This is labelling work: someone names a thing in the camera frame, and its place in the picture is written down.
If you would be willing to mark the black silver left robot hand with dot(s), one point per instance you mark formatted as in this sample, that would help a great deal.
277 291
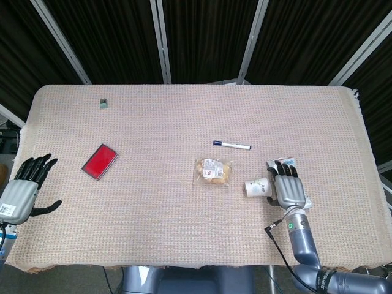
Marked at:
18 197

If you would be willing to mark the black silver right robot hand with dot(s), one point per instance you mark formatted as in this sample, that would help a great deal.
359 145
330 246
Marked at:
289 190

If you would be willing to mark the white paper cup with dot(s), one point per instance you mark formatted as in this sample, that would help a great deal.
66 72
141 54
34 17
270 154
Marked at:
257 187

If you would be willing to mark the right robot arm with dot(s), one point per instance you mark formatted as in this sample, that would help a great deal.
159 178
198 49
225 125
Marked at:
306 245

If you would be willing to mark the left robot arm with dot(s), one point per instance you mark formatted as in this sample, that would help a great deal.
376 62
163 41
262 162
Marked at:
7 239

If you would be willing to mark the silver snack bag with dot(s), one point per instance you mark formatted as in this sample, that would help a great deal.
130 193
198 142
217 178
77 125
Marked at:
291 160

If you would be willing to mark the dark equipment stack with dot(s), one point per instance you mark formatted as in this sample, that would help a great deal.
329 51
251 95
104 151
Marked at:
7 137

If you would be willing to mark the white marker with blue cap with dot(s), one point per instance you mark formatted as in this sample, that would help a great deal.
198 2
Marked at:
234 145

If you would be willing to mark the clear bag of biscuits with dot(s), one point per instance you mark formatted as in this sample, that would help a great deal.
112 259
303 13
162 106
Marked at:
212 173

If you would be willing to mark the red ink pad case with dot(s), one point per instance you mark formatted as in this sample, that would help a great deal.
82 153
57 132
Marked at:
99 162

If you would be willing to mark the silver table leg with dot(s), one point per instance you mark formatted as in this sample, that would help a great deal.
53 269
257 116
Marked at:
271 281

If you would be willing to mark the small green eraser block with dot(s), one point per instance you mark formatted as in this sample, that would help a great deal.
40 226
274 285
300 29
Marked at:
103 104

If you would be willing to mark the beige woven tablecloth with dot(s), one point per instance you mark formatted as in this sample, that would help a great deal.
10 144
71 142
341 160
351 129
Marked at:
153 214

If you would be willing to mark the grey robot torso base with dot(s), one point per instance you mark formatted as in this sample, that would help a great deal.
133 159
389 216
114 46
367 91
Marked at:
183 281

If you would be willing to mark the black curtain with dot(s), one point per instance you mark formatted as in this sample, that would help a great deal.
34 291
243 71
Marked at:
208 36

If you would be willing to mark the white metal frame post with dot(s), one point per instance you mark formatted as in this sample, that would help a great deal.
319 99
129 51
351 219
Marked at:
61 43
10 114
253 43
364 50
161 43

